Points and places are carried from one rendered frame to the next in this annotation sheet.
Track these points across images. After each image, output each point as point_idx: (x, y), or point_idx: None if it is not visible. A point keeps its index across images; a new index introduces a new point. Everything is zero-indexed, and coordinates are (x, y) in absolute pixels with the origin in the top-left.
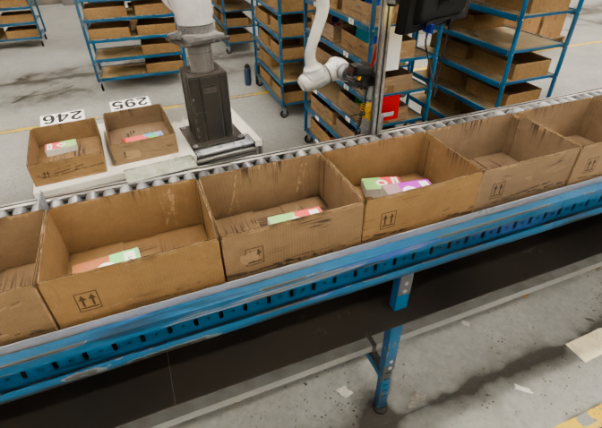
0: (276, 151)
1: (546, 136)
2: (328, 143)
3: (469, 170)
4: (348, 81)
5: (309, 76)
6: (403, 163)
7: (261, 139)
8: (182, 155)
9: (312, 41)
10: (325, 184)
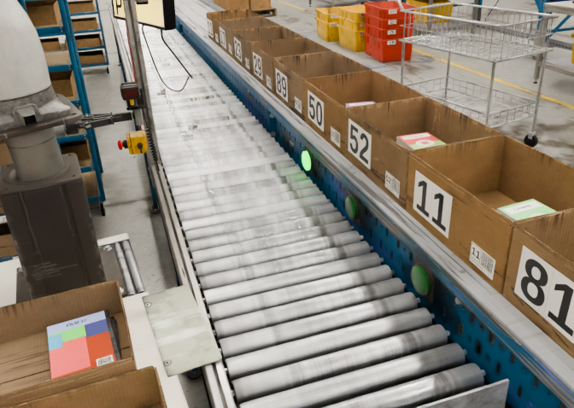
0: (169, 222)
1: (308, 59)
2: (166, 188)
3: (361, 78)
4: (92, 123)
5: None
6: None
7: (124, 234)
8: (138, 306)
9: None
10: None
